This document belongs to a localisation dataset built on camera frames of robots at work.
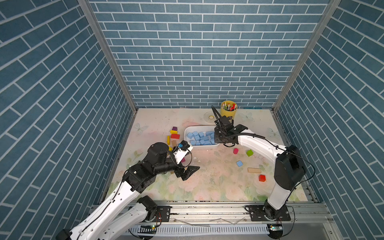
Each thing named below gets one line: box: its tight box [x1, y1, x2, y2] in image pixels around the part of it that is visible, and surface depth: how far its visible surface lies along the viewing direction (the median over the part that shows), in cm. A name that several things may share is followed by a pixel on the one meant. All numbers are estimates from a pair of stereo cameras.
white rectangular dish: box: [184, 125, 220, 147], surface depth 104 cm
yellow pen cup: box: [220, 100, 238, 120], surface depth 107 cm
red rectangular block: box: [171, 134, 181, 139], surface depth 106 cm
